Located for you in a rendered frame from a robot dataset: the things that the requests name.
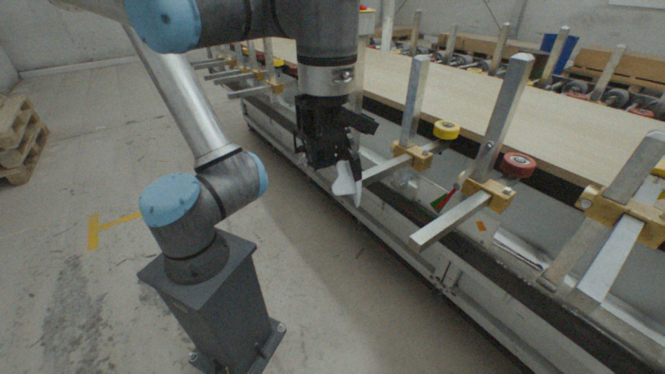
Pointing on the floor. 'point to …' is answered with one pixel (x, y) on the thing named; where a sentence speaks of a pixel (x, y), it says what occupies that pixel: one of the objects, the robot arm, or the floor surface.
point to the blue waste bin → (561, 51)
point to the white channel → (387, 25)
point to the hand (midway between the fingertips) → (336, 187)
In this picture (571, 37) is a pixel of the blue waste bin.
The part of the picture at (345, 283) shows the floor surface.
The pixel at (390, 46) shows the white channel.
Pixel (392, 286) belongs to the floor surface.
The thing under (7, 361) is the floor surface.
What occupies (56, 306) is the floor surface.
